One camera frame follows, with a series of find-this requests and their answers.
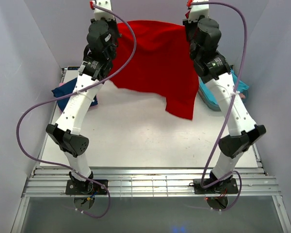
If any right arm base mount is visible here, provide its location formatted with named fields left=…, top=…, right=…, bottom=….
left=189, top=178, right=239, bottom=195

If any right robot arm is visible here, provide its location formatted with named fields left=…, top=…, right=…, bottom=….
left=183, top=16, right=266, bottom=190

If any red t shirt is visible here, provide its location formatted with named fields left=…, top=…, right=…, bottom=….
left=111, top=20, right=199, bottom=120

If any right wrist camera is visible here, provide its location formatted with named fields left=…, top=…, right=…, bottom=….
left=182, top=0, right=210, bottom=25

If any turquoise t shirt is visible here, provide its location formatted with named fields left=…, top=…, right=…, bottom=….
left=199, top=70, right=250, bottom=105

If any aluminium rail frame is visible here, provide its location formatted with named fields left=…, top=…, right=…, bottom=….
left=13, top=82, right=291, bottom=233

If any blue label sticker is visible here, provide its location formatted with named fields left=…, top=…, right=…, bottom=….
left=67, top=66, right=80, bottom=70

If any navy blue folded t shirt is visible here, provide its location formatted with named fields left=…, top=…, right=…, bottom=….
left=51, top=77, right=98, bottom=113

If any teal plastic bin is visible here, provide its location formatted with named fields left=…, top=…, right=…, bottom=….
left=197, top=82, right=250, bottom=112

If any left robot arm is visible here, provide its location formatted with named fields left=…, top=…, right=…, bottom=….
left=46, top=19, right=120, bottom=193

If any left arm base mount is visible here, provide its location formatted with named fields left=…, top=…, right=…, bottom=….
left=65, top=180, right=107, bottom=196

